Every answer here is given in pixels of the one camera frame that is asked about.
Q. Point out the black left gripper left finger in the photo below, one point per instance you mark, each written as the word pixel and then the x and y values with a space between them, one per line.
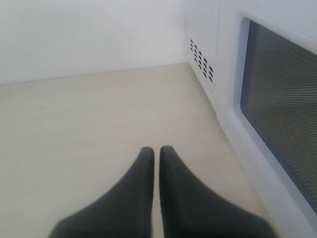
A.
pixel 125 211

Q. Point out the white microwave door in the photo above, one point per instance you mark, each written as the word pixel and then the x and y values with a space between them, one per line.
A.
pixel 265 95

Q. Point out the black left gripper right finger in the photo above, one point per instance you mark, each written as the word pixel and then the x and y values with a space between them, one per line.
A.
pixel 190 209

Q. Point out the white microwave oven body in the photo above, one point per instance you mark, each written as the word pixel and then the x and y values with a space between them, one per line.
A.
pixel 202 37

